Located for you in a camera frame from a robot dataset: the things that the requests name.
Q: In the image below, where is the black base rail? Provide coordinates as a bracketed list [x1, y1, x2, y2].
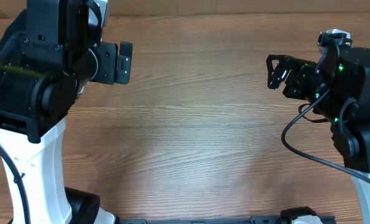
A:
[120, 215, 282, 224]

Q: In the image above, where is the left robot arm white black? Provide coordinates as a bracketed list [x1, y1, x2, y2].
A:
[0, 0, 132, 224]

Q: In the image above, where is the folded black garment on pile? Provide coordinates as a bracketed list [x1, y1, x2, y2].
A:
[0, 9, 27, 60]

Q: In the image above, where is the beige folded garment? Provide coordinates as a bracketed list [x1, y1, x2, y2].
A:
[76, 86, 85, 98]

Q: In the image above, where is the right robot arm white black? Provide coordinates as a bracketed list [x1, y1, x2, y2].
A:
[266, 45, 370, 223]

